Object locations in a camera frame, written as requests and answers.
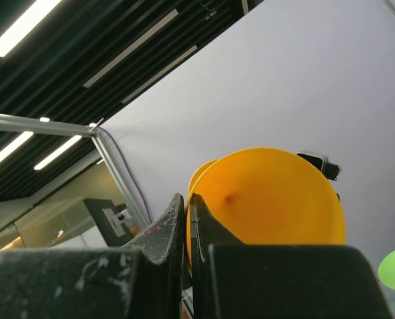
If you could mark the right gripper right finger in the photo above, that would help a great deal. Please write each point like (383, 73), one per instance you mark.
(234, 280)

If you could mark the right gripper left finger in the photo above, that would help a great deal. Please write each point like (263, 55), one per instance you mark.
(142, 279)

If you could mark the orange wine glass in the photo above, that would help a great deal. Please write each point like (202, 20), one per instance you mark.
(267, 196)

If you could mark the black monitor with bracket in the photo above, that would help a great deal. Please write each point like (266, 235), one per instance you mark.
(103, 211)

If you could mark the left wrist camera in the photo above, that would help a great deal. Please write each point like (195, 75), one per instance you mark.
(329, 169)

